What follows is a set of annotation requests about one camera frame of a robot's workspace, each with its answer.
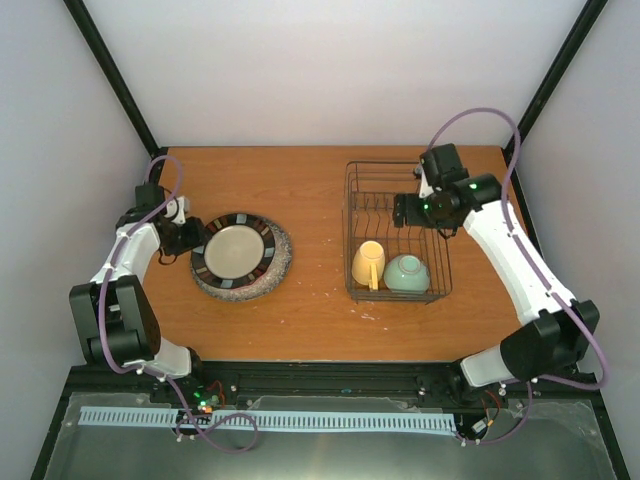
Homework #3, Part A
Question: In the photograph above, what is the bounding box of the light green ceramic bowl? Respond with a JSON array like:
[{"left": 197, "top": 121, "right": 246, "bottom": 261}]
[{"left": 383, "top": 254, "right": 431, "bottom": 294}]

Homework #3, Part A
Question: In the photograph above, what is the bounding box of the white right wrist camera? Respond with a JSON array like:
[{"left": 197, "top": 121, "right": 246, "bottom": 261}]
[{"left": 419, "top": 170, "right": 434, "bottom": 199}]

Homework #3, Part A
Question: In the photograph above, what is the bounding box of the dark wire dish rack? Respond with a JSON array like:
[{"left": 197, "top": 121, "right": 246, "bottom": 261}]
[{"left": 342, "top": 160, "right": 453, "bottom": 304}]

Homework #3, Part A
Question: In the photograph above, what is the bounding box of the speckled grey large plate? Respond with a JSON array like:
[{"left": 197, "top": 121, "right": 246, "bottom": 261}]
[{"left": 197, "top": 217, "right": 293, "bottom": 303}]

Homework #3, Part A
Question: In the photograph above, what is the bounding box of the light blue slotted cable duct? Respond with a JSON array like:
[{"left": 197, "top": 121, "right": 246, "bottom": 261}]
[{"left": 77, "top": 406, "right": 456, "bottom": 436}]

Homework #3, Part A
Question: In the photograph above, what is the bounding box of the yellow mug white inside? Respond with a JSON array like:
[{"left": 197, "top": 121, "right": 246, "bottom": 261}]
[{"left": 351, "top": 240, "right": 386, "bottom": 291}]

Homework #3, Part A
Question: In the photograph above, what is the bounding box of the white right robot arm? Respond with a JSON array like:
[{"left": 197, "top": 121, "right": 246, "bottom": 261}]
[{"left": 393, "top": 144, "right": 600, "bottom": 391}]

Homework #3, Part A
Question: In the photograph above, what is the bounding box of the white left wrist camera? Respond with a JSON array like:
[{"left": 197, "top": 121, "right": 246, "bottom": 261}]
[{"left": 164, "top": 196, "right": 190, "bottom": 225}]

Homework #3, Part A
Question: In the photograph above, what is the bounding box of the black aluminium frame rail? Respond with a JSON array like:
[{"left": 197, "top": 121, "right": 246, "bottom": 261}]
[{"left": 63, "top": 361, "right": 601, "bottom": 409}]

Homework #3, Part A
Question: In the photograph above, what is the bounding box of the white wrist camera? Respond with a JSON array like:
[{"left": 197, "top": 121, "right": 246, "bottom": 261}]
[
  {"left": 164, "top": 196, "right": 190, "bottom": 225},
  {"left": 419, "top": 170, "right": 434, "bottom": 199}
]

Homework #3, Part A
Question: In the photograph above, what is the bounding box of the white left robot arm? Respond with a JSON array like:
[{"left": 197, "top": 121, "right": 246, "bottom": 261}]
[{"left": 69, "top": 183, "right": 208, "bottom": 403}]

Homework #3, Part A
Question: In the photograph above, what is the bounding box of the brown rimmed beige plate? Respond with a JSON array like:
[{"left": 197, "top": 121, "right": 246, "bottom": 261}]
[{"left": 190, "top": 213, "right": 276, "bottom": 291}]

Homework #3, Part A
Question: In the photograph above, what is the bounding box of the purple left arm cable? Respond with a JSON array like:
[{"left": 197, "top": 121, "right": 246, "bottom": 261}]
[{"left": 97, "top": 155, "right": 260, "bottom": 454}]

